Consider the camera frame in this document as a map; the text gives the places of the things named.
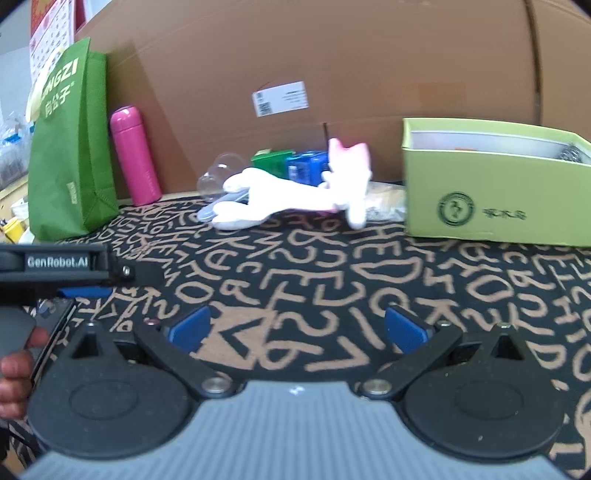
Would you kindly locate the white and pink plush toy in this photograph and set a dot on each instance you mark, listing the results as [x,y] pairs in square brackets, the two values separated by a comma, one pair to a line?
[286,194]

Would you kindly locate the blue box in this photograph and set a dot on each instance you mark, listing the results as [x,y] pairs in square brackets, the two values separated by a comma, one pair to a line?
[304,168]

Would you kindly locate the black mat with tan letters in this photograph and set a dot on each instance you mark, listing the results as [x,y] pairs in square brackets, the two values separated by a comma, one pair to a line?
[323,258]

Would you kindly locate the small yellow object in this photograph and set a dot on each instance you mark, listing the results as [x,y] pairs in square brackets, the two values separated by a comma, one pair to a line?
[12,229]

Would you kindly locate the green tote bag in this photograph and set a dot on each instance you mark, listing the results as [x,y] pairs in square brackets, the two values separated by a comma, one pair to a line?
[69,161]

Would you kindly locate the clear plastic cup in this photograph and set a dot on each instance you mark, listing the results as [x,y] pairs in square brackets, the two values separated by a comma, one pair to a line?
[217,177]

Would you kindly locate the clear plastic bag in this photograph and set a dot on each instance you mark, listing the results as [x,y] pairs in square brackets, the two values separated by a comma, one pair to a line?
[388,203]

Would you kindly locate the large cardboard box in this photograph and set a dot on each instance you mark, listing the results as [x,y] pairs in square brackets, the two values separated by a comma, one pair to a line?
[369,55]

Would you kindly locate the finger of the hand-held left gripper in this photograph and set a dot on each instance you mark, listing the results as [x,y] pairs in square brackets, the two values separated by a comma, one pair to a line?
[138,274]
[87,292]

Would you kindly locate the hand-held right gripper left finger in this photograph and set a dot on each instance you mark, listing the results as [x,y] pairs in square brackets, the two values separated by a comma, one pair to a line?
[191,330]

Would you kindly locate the light green shoe box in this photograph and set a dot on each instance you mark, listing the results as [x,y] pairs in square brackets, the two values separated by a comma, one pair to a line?
[508,207]

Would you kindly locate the dark green box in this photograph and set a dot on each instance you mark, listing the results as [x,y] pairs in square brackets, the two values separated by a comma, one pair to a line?
[272,161]

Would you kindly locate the person's left hand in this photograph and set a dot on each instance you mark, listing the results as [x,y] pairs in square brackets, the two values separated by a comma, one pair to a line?
[14,383]

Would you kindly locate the wall calendar poster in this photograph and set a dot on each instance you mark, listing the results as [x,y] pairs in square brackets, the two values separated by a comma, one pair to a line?
[51,32]

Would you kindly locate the white shipping label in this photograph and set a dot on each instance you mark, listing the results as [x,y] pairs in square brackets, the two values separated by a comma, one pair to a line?
[279,99]

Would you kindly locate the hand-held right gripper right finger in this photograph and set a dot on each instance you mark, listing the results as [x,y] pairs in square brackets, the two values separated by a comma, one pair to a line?
[406,330]

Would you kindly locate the pink thermos bottle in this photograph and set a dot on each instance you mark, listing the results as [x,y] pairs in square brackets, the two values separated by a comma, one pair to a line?
[136,157]

